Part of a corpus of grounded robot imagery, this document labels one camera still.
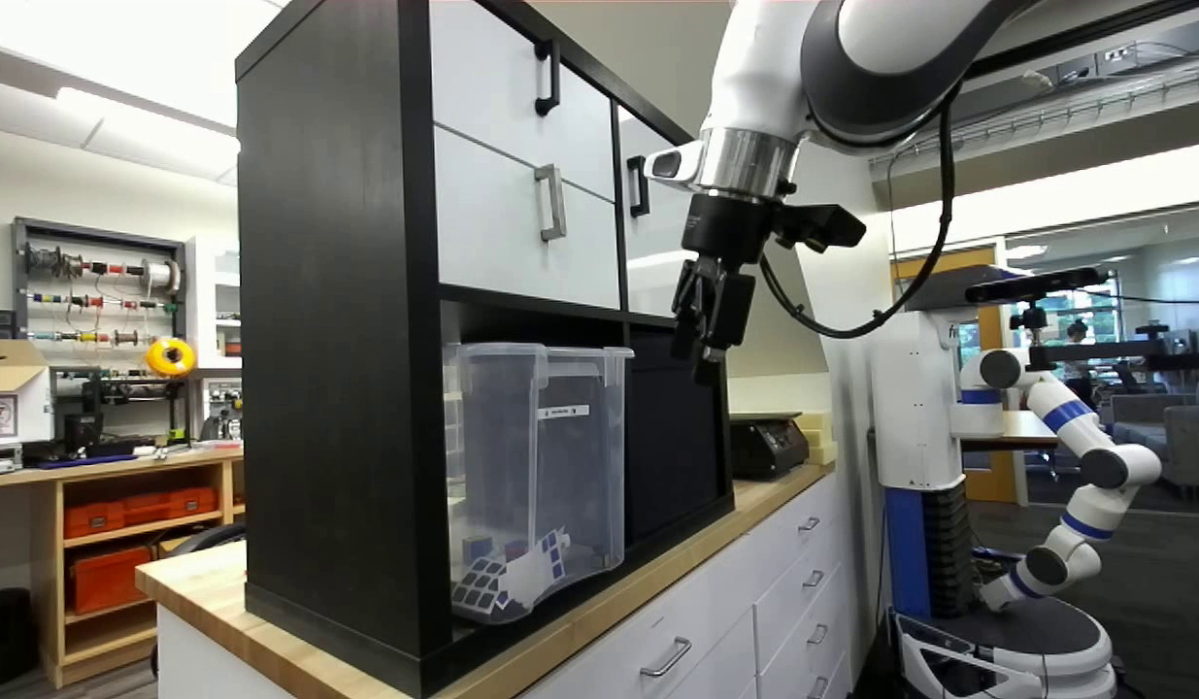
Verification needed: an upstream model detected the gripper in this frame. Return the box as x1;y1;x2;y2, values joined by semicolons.
670;192;784;385

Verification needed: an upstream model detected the black fabric basket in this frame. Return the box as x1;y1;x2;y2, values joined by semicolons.
624;324;732;547

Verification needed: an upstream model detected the black desktop device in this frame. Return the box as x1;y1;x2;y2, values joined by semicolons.
729;412;812;481

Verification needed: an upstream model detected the stack of yellow foam pieces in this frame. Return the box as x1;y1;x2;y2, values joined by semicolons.
796;410;840;466

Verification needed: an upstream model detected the white and blue mobile robot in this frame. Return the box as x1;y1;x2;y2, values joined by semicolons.
869;265;1164;699

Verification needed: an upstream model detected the clear plastic bin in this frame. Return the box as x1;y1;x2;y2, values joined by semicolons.
443;341;636;625

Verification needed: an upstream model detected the white counter drawer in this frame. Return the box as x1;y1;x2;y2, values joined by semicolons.
751;475;843;593
755;587;849;699
753;532;846;647
517;561;758;699

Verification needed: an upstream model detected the white and blue puzzle cube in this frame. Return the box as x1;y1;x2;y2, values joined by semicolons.
534;528;572;585

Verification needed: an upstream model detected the wooden table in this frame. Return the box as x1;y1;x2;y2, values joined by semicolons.
961;409;1062;508

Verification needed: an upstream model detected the person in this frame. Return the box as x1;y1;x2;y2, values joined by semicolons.
1062;319;1097;409

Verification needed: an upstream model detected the black cube shelf cabinet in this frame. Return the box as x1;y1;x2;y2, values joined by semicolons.
234;0;737;699

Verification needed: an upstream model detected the grey armchair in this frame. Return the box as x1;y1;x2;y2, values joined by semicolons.
1108;380;1199;488

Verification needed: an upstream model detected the yellow spool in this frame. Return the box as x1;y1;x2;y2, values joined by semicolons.
144;336;197;379

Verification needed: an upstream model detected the row of orange tool cases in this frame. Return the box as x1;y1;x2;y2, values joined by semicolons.
62;484;219;541

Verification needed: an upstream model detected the large orange tool case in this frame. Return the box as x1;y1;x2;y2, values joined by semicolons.
66;543;155;616

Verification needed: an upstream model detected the wooden workbench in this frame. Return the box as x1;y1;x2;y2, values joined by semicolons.
0;445;247;689

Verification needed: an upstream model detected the cardboard box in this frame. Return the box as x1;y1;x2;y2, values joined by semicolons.
0;339;55;449

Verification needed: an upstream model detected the black bin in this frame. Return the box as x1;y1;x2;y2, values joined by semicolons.
0;586;39;693

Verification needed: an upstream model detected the white drawer with black handle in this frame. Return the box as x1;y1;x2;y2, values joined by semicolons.
428;0;618;202
617;110;703;264

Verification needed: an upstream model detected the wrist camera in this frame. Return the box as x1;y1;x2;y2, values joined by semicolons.
772;202;868;255

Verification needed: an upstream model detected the black drawer handle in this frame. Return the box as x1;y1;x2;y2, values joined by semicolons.
625;154;651;219
533;38;563;118

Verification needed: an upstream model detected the white drawer with silver handle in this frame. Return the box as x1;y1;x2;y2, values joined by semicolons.
433;125;623;311

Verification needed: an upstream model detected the wire spool rack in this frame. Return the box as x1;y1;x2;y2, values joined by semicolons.
11;216;188;372

